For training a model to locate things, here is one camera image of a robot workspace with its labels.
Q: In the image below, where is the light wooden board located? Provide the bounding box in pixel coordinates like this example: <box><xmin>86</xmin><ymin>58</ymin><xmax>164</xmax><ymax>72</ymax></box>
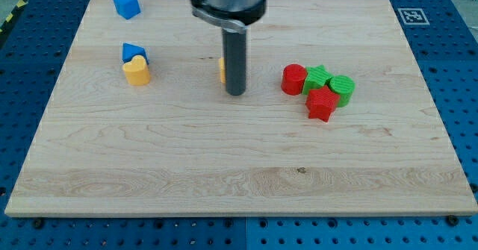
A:
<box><xmin>5</xmin><ymin>0</ymin><xmax>477</xmax><ymax>218</ymax></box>

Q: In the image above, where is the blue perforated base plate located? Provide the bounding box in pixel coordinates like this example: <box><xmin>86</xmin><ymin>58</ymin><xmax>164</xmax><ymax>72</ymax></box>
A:
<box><xmin>1</xmin><ymin>0</ymin><xmax>477</xmax><ymax>249</ymax></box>

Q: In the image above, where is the yellow heart block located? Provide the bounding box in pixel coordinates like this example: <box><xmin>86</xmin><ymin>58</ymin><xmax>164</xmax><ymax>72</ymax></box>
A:
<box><xmin>122</xmin><ymin>55</ymin><xmax>151</xmax><ymax>86</ymax></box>

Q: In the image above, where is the blue triangle block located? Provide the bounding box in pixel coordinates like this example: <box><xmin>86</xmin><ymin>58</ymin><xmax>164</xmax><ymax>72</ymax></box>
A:
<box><xmin>122</xmin><ymin>43</ymin><xmax>149</xmax><ymax>64</ymax></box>

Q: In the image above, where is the red cylinder block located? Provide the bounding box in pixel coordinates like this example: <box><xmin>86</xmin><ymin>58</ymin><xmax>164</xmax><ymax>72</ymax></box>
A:
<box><xmin>281</xmin><ymin>63</ymin><xmax>308</xmax><ymax>96</ymax></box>

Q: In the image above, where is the red star block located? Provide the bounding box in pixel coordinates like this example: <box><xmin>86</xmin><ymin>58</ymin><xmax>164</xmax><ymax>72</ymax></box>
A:
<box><xmin>305</xmin><ymin>86</ymin><xmax>340</xmax><ymax>122</ymax></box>

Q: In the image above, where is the green cylinder block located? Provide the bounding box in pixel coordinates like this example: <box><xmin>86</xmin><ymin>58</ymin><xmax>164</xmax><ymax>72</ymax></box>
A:
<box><xmin>329</xmin><ymin>75</ymin><xmax>356</xmax><ymax>107</ymax></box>

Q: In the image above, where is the white fiducial marker tag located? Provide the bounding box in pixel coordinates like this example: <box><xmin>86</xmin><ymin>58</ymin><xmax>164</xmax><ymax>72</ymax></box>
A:
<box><xmin>398</xmin><ymin>7</ymin><xmax>429</xmax><ymax>25</ymax></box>

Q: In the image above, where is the yellow hexagon block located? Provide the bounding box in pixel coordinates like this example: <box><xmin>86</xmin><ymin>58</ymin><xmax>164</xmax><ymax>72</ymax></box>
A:
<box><xmin>218</xmin><ymin>57</ymin><xmax>226</xmax><ymax>84</ymax></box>

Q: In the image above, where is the green star block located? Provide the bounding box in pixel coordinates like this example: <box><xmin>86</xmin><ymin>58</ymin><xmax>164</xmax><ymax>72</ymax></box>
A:
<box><xmin>302</xmin><ymin>65</ymin><xmax>334</xmax><ymax>95</ymax></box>

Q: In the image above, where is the blue cube block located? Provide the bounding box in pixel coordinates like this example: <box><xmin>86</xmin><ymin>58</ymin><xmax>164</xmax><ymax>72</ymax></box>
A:
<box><xmin>113</xmin><ymin>0</ymin><xmax>141</xmax><ymax>19</ymax></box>

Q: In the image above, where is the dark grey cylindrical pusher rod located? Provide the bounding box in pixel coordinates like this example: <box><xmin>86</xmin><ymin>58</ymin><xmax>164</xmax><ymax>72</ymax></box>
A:
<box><xmin>222</xmin><ymin>29</ymin><xmax>246</xmax><ymax>96</ymax></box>

